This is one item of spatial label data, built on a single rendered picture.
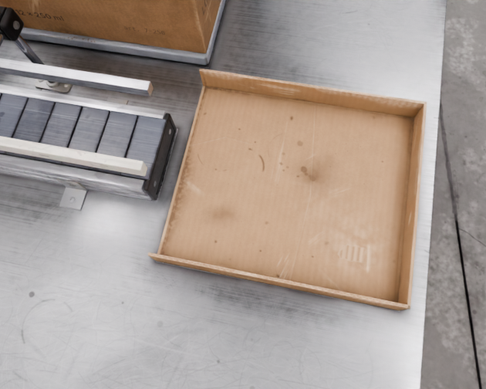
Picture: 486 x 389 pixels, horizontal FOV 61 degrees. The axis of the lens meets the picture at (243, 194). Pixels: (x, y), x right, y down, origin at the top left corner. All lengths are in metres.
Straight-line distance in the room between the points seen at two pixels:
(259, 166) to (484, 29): 1.49
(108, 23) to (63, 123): 0.16
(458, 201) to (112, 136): 1.23
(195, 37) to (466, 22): 1.46
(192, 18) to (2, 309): 0.43
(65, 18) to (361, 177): 0.46
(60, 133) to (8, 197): 0.12
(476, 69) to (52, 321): 1.62
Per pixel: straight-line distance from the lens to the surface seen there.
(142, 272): 0.54
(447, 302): 1.46
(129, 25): 0.63
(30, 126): 0.61
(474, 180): 1.59
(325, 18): 0.69
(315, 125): 0.58
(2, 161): 0.61
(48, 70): 0.53
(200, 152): 0.57
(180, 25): 0.59
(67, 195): 0.60
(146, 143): 0.54
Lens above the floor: 1.34
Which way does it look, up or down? 71 degrees down
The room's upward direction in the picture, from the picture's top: 9 degrees counter-clockwise
